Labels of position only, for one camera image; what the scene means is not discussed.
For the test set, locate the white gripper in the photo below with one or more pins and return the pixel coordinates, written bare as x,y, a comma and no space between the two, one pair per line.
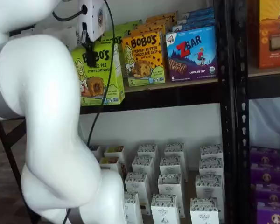
95,18

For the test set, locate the green Bobo's apple pie box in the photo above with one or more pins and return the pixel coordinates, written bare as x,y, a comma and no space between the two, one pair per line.
126,30
133,24
109,40
98,79

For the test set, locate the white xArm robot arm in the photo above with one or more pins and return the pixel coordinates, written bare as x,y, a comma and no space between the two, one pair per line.
44,93

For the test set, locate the yellow Bobo's peanut butter box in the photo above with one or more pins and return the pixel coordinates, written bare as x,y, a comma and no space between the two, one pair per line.
144,60
162,16
149,30
156,23

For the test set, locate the black metal shelf rack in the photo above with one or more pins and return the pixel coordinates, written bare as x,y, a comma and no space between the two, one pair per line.
268,87
165,98

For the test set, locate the blue label granola box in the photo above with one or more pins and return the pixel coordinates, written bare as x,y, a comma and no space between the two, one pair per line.
95,149

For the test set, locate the yellow label granola box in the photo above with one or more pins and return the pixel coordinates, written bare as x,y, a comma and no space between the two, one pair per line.
114,151
109,163

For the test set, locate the blue purple Zbar box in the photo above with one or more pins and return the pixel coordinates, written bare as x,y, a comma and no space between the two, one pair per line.
191,56
193,25
196,18
198,11

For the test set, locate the light wooden shelf board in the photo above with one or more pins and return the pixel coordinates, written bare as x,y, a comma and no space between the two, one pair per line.
270,72
189,83

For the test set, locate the white patterned pantry box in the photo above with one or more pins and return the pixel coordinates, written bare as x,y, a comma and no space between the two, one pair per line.
210,187
211,166
172,165
170,186
165,210
205,212
148,150
211,151
142,164
174,150
137,186
133,207

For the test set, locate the large orange snack box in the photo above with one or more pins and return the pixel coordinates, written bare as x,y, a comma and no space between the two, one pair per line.
275,35

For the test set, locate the purple snack box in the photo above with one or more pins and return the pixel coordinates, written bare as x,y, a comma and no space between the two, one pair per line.
273,217
273,196
266,156
267,175

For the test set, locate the purely elizabeth small boxes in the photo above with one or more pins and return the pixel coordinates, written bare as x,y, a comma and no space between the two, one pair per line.
189,182

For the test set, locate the translucent plastic sheet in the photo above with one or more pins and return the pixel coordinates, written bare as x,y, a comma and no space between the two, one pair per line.
268,121

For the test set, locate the black metal stand frame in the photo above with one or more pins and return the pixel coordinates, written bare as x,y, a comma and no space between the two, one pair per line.
5,144

